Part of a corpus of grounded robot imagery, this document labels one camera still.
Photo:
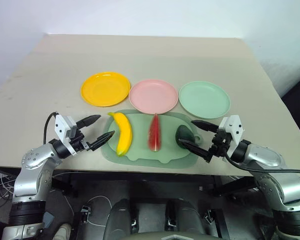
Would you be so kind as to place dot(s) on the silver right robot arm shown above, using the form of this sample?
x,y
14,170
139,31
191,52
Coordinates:
x,y
277,170

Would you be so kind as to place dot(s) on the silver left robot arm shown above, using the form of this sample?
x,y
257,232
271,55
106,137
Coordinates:
x,y
32,160

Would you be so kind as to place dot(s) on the green plate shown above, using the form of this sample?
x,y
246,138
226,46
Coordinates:
x,y
204,99

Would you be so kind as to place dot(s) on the yellow banana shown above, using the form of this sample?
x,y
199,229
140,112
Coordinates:
x,y
124,133

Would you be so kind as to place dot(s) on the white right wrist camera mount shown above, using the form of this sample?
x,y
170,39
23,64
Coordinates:
x,y
233,128

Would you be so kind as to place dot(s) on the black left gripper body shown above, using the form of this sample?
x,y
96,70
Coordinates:
x,y
78,141

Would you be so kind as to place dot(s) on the dark rounded robot leg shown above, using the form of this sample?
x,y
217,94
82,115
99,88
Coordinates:
x,y
187,220
120,220

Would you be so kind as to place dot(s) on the green silicone tray mat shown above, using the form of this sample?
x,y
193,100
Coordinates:
x,y
140,150

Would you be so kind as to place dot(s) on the white shoe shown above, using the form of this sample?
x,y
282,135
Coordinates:
x,y
62,231

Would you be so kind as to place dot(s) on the black table frame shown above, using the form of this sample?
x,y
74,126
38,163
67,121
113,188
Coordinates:
x,y
140,182

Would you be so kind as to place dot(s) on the pink plate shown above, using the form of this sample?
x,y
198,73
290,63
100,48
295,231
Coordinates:
x,y
153,96

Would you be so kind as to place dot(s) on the yellow plate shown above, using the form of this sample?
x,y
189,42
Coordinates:
x,y
105,89

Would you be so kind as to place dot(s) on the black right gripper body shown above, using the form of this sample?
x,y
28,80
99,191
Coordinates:
x,y
220,145

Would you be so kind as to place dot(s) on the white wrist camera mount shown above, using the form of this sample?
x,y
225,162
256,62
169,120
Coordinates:
x,y
233,128
63,128

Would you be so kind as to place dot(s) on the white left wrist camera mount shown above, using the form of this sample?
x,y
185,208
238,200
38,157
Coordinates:
x,y
63,128

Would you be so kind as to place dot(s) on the dark green avocado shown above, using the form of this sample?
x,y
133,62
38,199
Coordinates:
x,y
186,133

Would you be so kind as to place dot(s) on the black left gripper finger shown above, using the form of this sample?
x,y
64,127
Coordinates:
x,y
100,140
88,120

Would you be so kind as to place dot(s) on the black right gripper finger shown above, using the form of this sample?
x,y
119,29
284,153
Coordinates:
x,y
205,124
195,148

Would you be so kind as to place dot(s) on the red watermelon slice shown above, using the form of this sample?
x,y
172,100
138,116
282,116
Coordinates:
x,y
155,133

